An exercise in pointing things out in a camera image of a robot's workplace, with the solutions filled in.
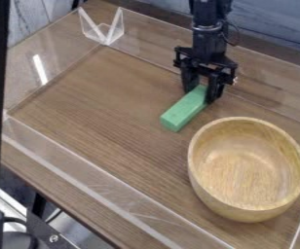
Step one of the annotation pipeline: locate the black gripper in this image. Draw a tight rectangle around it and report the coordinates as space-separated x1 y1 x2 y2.
174 22 237 104

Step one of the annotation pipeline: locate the green rectangular block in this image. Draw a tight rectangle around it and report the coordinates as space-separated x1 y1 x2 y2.
161 85 207 132

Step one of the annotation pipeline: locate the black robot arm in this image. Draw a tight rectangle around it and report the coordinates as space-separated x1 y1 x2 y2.
174 0 238 104

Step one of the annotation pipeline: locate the brown wooden bowl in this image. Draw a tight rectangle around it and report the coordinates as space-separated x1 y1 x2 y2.
187 117 300 223

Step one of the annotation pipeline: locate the black table leg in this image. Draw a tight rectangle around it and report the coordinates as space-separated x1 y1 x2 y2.
31 194 47 218

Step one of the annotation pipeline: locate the clear acrylic tray enclosure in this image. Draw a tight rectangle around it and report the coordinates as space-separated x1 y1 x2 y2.
2 2 300 249

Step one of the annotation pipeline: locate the black metal bracket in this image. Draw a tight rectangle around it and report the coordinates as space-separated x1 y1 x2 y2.
26 212 79 249

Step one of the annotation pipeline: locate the black cable loop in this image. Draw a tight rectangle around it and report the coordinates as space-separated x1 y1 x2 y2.
2 216 39 249

